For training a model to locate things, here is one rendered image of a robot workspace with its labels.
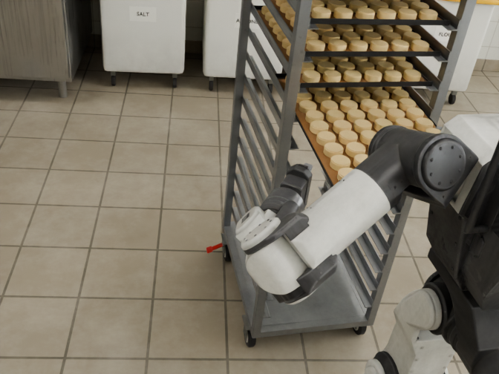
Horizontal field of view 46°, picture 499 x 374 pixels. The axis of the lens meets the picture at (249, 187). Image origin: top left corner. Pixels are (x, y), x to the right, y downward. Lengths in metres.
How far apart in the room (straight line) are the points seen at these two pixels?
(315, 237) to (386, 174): 0.15
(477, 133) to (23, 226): 2.27
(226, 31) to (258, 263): 2.97
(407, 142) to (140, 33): 3.02
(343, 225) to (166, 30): 3.03
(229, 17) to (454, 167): 2.95
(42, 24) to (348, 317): 2.36
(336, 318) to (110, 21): 2.35
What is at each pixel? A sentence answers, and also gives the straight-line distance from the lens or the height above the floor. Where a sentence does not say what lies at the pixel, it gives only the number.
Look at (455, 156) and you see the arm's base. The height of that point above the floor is 1.38.
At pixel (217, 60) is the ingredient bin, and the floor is 0.25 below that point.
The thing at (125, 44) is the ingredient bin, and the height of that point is 0.32.
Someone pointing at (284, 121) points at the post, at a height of 1.04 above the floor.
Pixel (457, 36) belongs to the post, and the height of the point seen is 1.29.
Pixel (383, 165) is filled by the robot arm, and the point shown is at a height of 1.34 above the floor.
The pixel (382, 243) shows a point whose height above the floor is 0.50.
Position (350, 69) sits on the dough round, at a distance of 1.77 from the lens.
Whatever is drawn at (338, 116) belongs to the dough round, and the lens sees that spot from 1.68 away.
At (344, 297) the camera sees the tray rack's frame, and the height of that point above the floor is 0.15.
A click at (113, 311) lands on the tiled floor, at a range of 2.50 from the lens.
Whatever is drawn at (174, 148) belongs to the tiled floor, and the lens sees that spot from 3.43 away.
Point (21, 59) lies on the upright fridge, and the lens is 3.79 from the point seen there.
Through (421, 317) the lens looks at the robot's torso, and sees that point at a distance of 1.33.
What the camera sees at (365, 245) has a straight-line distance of 2.28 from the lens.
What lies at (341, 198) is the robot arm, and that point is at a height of 1.30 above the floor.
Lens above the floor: 1.85
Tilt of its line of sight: 36 degrees down
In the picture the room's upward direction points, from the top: 7 degrees clockwise
